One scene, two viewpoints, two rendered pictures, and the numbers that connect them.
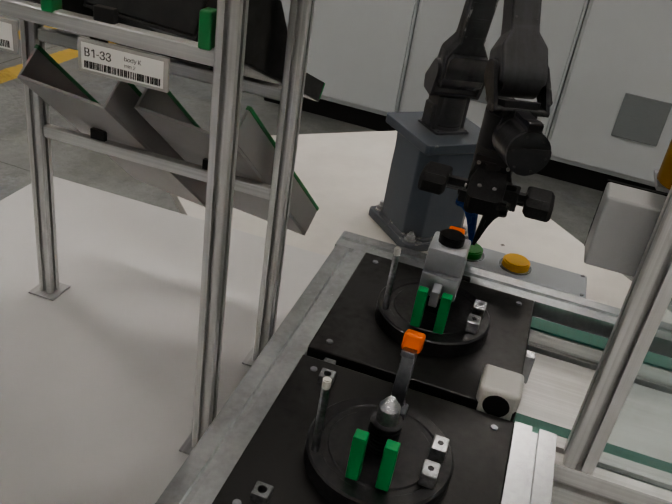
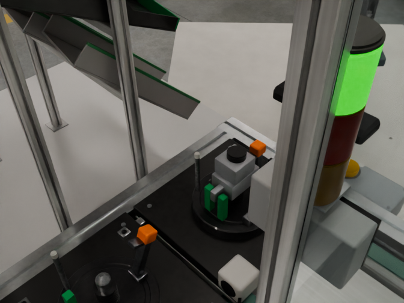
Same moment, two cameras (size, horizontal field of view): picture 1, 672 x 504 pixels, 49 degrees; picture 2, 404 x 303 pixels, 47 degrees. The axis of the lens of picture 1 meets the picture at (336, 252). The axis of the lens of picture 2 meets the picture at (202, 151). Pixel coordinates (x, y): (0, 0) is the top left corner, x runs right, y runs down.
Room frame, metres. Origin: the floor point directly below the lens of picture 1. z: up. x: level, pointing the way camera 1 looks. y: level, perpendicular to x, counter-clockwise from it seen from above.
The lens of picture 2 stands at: (0.31, -0.35, 1.57)
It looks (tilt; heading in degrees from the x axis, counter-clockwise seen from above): 44 degrees down; 32
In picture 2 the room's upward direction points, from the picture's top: 1 degrees counter-clockwise
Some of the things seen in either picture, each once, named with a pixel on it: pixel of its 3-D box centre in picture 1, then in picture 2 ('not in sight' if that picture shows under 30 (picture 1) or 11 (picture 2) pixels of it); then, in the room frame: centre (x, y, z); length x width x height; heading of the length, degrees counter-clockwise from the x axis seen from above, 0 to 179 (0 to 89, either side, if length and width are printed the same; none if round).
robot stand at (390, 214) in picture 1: (430, 180); not in sight; (1.21, -0.15, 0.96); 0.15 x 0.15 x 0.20; 29
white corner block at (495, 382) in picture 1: (498, 393); (238, 278); (0.64, -0.20, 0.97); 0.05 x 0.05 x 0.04; 77
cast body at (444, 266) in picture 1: (444, 264); (231, 171); (0.75, -0.13, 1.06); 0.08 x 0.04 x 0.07; 167
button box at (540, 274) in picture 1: (509, 283); not in sight; (0.95, -0.26, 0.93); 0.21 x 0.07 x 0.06; 77
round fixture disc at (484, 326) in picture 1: (432, 314); (234, 201); (0.76, -0.13, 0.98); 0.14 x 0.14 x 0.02
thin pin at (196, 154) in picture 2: (391, 278); (197, 172); (0.75, -0.07, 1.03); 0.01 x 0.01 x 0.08
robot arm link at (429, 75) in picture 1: (457, 77); not in sight; (1.21, -0.15, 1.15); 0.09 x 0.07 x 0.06; 101
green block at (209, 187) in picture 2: (419, 306); (209, 197); (0.72, -0.11, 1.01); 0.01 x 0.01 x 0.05; 77
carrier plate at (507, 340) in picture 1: (429, 327); (234, 208); (0.76, -0.13, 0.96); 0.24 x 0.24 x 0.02; 77
